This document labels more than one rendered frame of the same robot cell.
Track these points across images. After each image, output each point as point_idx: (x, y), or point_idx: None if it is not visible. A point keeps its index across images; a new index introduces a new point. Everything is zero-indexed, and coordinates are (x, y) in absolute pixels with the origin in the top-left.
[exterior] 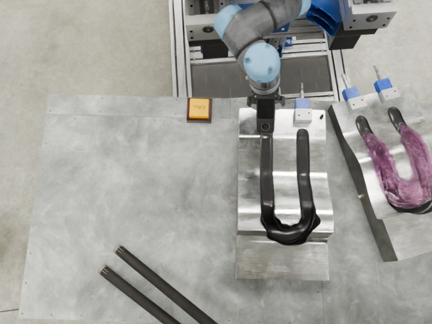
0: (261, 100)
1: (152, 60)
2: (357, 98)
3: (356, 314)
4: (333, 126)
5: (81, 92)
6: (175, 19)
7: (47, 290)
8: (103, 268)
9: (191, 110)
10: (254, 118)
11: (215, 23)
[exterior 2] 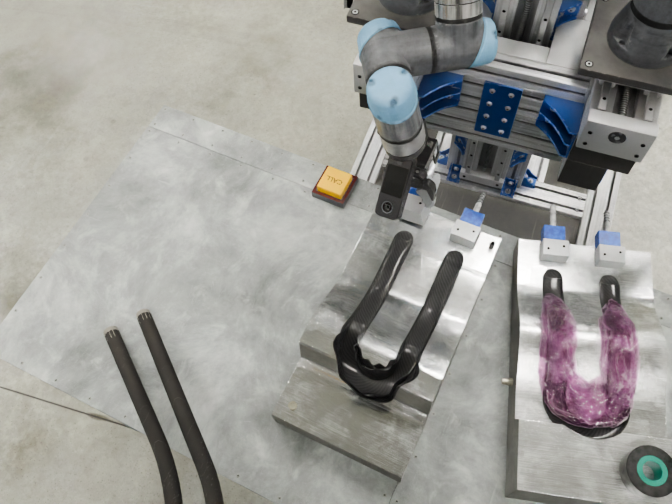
0: (392, 167)
1: (341, 150)
2: (557, 241)
3: None
4: (513, 274)
5: None
6: None
7: (35, 330)
8: (112, 329)
9: (323, 181)
10: None
11: (358, 36)
